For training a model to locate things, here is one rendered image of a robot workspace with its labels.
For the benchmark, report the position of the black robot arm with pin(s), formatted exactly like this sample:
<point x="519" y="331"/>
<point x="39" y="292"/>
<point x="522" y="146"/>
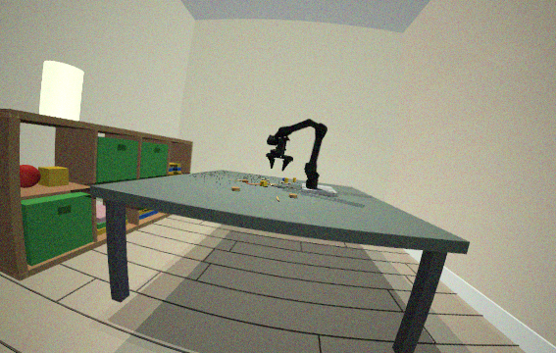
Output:
<point x="311" y="167"/>

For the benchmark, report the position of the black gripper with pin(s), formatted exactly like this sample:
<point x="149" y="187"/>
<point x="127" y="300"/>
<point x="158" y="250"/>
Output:
<point x="286" y="160"/>

